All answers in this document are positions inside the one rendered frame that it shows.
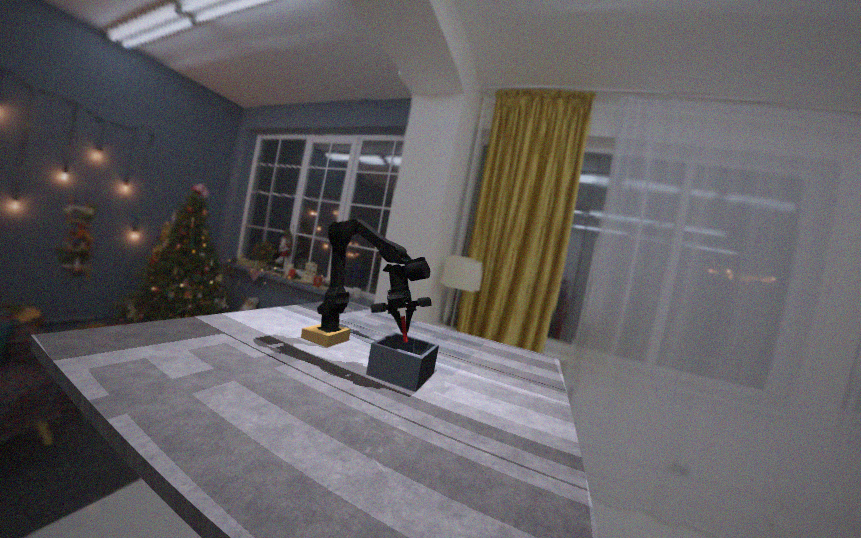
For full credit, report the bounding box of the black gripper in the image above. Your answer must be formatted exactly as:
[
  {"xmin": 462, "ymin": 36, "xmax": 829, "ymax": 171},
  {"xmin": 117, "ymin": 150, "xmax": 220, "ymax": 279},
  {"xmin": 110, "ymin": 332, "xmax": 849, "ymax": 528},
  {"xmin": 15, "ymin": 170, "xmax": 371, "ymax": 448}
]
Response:
[{"xmin": 371, "ymin": 282, "xmax": 432, "ymax": 334}]

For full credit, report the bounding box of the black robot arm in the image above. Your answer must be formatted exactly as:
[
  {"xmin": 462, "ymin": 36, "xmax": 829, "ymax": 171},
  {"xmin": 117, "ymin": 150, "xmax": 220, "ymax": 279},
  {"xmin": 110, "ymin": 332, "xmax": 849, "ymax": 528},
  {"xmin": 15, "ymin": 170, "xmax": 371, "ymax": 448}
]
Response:
[{"xmin": 317, "ymin": 219, "xmax": 430, "ymax": 333}]

